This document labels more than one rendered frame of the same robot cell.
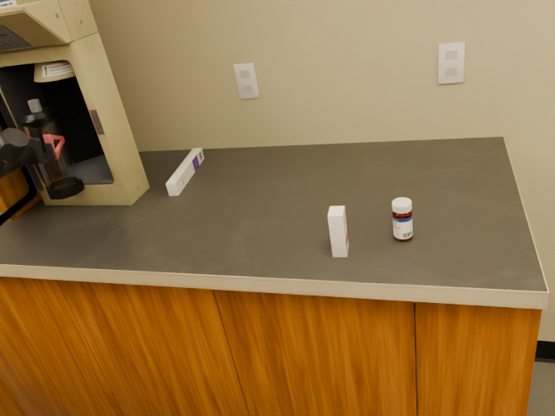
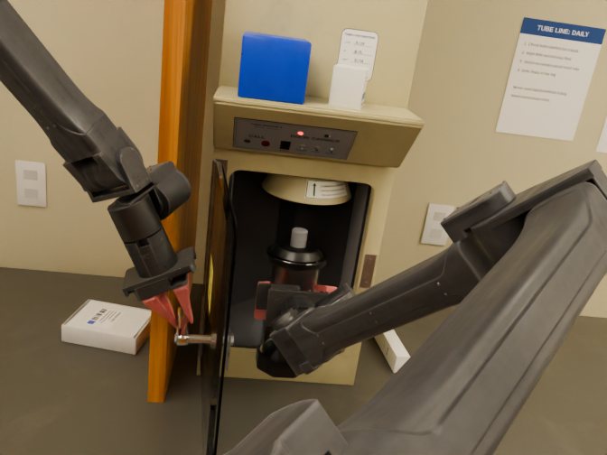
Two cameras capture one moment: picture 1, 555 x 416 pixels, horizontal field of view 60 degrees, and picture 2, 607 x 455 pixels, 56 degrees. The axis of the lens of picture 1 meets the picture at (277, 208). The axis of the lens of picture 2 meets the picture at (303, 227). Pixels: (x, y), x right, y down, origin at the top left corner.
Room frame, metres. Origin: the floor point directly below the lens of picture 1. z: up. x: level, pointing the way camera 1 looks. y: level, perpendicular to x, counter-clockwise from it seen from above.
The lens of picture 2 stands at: (0.47, 1.02, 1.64)
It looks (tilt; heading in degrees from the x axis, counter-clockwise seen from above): 20 degrees down; 332
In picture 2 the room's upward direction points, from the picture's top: 8 degrees clockwise
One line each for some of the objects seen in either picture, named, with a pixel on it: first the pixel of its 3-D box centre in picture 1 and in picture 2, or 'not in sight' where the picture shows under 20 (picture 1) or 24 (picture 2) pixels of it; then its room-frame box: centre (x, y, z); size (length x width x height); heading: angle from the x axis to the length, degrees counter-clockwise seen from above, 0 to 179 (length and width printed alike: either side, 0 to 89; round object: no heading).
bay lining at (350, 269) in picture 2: (81, 111); (288, 242); (1.45, 0.52, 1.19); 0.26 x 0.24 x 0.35; 69
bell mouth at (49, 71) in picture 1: (63, 63); (308, 176); (1.42, 0.51, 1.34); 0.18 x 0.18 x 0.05
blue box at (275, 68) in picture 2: not in sight; (273, 67); (1.30, 0.66, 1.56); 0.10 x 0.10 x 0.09; 69
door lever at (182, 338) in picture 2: not in sight; (194, 326); (1.16, 0.80, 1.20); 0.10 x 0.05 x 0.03; 165
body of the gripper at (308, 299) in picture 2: (19, 154); (299, 315); (1.19, 0.62, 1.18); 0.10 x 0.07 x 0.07; 71
